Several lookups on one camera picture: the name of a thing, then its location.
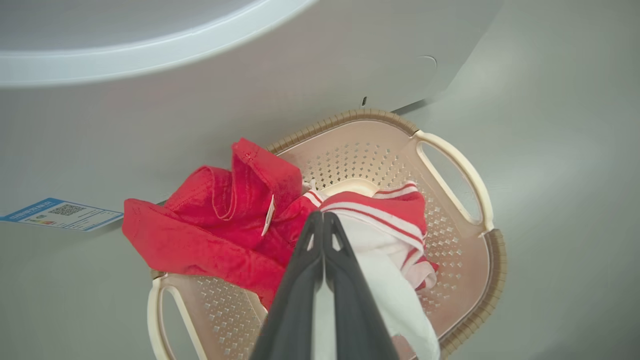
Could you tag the red garment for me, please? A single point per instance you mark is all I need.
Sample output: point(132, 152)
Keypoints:
point(210, 235)

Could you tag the white front-load washing machine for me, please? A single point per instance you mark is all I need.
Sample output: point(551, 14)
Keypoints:
point(200, 110)

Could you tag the blue energy label sticker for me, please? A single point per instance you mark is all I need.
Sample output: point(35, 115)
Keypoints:
point(65, 214)

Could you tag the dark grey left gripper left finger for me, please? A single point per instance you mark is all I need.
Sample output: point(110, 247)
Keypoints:
point(292, 310)

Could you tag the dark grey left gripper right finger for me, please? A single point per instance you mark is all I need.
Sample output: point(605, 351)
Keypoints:
point(357, 320)

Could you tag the cream perforated laundry basket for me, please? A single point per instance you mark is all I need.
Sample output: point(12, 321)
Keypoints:
point(450, 240)

